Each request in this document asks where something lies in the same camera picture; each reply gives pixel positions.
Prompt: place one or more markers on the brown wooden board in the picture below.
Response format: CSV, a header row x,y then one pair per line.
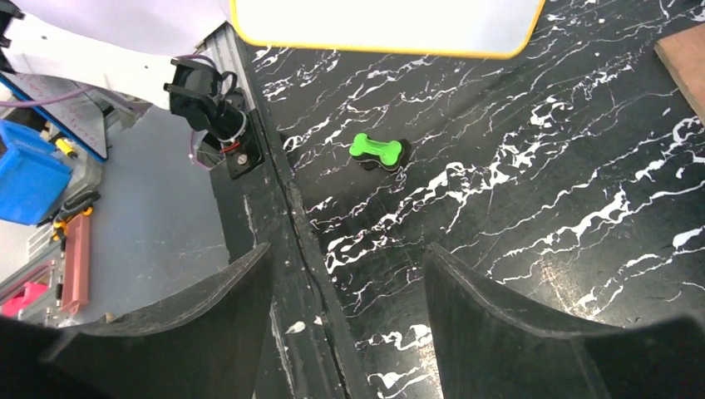
x,y
682,54

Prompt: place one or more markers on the blue edged whiteboard outside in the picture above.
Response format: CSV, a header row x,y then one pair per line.
x,y
82,117

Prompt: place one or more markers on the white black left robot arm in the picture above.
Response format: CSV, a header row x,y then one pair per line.
x,y
211,102

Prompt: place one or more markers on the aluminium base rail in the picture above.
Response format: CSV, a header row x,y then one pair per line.
x,y
222,47

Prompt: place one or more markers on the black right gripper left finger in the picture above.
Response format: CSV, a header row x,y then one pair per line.
x,y
203,342

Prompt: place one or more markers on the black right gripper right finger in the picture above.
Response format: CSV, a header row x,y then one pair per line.
x,y
492,342

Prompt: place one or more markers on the blue plastic bin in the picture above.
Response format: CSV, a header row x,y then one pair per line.
x,y
32,178

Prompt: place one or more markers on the green black whiteboard eraser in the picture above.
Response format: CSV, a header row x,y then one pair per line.
x,y
371,154

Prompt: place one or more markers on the yellow framed whiteboard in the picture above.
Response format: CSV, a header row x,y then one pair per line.
x,y
470,29

